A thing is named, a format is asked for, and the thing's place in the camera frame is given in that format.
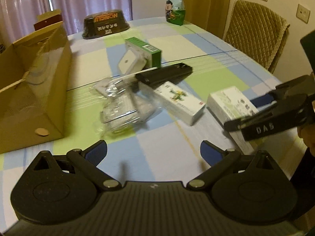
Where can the white medicine box green print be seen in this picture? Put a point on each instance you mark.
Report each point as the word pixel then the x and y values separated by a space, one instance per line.
pixel 230 104

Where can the chrome rack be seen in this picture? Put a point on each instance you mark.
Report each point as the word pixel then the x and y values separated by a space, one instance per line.
pixel 123 107

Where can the checkered tablecloth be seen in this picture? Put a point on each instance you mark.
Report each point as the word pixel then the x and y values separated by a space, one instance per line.
pixel 163 148

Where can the brown cardboard box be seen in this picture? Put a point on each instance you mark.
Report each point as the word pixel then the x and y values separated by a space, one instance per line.
pixel 34 79

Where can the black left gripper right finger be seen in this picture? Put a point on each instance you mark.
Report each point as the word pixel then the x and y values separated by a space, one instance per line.
pixel 220 161

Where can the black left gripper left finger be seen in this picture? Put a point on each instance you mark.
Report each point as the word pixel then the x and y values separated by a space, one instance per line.
pixel 86 162

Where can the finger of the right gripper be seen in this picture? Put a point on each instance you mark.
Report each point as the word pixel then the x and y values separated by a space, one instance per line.
pixel 263 101

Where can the brown curtain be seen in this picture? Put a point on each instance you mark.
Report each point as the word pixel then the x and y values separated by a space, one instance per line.
pixel 210 15

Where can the white square night light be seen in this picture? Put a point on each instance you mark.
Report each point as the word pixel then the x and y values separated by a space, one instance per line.
pixel 131 62

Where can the black remote control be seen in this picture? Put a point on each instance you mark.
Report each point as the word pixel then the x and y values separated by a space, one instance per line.
pixel 164 74

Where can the dark red small box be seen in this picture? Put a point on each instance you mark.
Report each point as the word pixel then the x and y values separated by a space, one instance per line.
pixel 48 18

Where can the green white carton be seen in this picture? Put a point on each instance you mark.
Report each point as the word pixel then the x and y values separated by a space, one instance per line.
pixel 151 54

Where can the right hand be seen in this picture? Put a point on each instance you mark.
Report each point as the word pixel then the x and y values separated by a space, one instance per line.
pixel 307 134

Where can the black instant noodle bowl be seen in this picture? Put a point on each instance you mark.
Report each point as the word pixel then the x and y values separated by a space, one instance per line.
pixel 104 23

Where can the green white snack bag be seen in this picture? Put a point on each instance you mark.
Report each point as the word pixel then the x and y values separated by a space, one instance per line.
pixel 175 12

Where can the purple curtain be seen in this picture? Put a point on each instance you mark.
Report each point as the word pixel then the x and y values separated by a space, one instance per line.
pixel 19 16

